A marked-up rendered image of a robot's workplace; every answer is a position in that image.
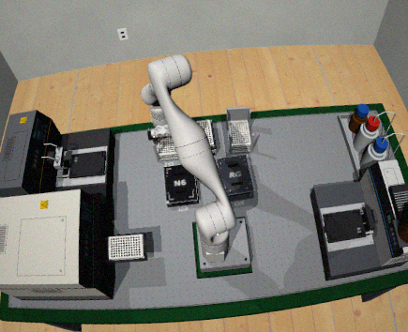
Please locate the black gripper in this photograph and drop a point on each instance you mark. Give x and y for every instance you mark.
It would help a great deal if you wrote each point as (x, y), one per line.
(150, 137)

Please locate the black plate nest with label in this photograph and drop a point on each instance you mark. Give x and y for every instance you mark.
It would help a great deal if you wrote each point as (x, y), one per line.
(180, 186)

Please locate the blue bottle cap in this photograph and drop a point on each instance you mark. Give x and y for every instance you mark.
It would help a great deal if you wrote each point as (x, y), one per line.
(362, 110)
(379, 146)

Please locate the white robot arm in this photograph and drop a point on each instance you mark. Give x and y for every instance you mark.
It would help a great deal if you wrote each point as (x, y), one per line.
(193, 150)

